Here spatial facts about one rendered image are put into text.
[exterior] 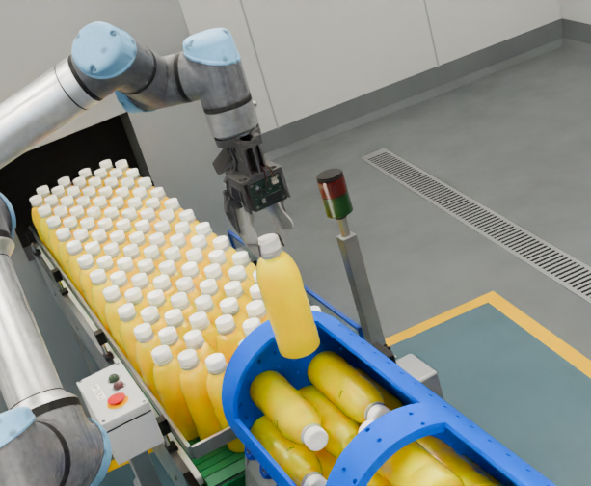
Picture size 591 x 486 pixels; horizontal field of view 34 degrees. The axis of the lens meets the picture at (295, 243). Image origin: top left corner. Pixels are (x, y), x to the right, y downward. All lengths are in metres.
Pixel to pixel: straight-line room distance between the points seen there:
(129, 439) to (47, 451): 0.56
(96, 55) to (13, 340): 0.46
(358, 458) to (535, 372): 2.23
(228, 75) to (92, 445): 0.58
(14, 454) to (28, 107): 0.47
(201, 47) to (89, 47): 0.17
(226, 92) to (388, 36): 4.94
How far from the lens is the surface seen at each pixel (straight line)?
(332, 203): 2.24
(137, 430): 1.95
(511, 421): 3.40
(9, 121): 1.43
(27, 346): 1.54
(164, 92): 1.47
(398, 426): 1.42
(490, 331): 3.87
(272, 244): 1.57
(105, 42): 1.36
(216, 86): 1.45
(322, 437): 1.65
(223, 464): 2.04
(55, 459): 1.42
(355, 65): 6.30
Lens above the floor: 2.08
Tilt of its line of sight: 25 degrees down
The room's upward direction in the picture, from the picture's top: 17 degrees counter-clockwise
